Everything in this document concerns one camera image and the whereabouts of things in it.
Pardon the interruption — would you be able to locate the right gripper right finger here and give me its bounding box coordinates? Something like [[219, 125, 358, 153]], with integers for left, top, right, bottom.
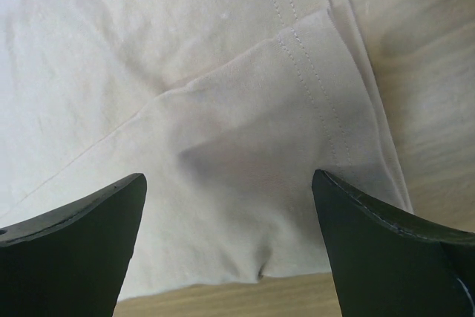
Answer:
[[312, 170, 474, 316]]

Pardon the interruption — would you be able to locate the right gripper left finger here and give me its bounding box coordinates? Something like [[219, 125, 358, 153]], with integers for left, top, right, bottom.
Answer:
[[1, 174, 147, 316]]

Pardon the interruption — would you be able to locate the beige t shirt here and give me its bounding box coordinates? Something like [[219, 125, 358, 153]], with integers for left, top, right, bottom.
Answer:
[[1, 0, 412, 300]]

